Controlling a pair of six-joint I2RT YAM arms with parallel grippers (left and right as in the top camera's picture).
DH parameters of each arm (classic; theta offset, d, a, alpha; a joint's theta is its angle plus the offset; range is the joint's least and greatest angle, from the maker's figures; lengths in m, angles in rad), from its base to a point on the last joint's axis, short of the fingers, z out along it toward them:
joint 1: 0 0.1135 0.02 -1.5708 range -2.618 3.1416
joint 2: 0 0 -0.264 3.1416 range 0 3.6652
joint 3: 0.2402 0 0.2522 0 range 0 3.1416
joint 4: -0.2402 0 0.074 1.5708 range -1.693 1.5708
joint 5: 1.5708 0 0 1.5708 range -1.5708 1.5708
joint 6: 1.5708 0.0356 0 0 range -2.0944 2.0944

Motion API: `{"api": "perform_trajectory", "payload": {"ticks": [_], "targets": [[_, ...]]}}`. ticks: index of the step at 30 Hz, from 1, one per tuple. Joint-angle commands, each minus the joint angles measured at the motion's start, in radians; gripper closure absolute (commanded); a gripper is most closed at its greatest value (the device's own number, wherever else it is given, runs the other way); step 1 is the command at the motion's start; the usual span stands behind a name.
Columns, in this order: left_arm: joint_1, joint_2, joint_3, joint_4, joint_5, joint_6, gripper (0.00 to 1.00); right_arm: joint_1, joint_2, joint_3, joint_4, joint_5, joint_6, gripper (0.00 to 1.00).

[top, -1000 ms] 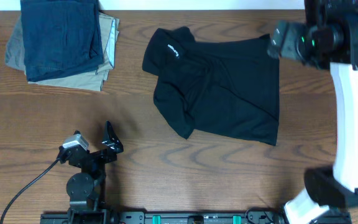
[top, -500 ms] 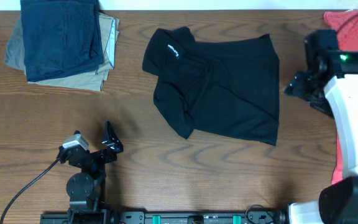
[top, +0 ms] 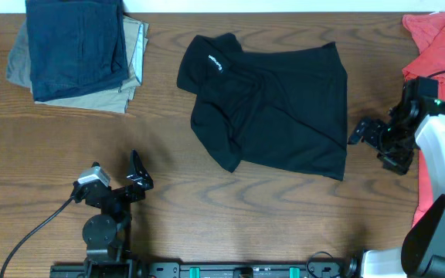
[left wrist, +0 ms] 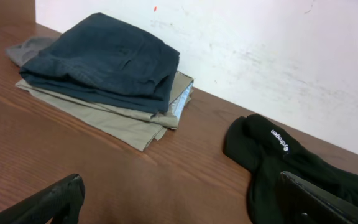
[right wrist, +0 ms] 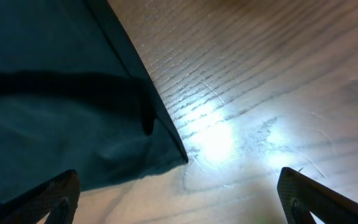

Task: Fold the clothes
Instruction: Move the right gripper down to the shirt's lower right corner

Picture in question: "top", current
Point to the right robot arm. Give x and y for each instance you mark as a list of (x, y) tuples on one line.
[(422, 253)]

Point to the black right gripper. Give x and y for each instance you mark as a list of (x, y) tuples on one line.
[(397, 164)]

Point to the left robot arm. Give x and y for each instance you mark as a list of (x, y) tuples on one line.
[(108, 234)]

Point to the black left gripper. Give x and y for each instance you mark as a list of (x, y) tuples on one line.
[(144, 182)]

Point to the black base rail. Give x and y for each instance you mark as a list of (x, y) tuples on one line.
[(320, 268)]

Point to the folded navy blue garment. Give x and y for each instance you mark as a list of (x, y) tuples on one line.
[(76, 47)]

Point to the black t-shirt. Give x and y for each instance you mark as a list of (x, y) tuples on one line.
[(283, 110)]

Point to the folded khaki garment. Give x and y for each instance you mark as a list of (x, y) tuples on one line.
[(112, 100)]

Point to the coral red t-shirt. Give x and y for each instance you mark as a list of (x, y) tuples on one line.
[(428, 32)]

